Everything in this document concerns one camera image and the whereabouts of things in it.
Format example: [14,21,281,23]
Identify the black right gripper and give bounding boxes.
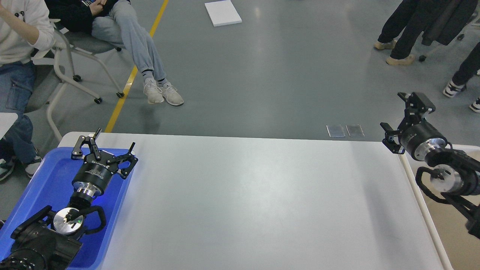
[379,92,447,161]

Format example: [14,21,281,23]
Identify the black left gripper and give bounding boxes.
[71,127,139,197]

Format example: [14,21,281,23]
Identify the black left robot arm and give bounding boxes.
[1,129,138,270]

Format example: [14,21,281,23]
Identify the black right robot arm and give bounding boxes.
[380,92,480,238]

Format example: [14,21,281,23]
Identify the right floor socket plate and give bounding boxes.
[346,124,365,137]

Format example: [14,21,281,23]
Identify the floor socket plate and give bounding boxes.
[326,124,346,137]
[346,124,365,137]

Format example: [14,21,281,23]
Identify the blue plastic tray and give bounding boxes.
[0,147,131,270]

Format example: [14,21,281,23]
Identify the left floor socket plate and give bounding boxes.
[326,124,346,137]

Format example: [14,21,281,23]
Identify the grey office chair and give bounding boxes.
[24,19,125,141]

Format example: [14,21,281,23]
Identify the standing person tan boots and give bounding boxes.
[374,0,448,65]

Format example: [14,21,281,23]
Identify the white side table corner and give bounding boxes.
[0,112,18,138]

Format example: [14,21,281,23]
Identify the chair with dark jacket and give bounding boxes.
[418,0,479,63]

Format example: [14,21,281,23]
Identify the seated person in jeans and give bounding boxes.
[46,0,185,106]

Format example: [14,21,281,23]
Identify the seated person white sweater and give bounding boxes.
[0,0,54,180]

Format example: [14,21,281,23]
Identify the white flat box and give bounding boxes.
[204,0,242,26]

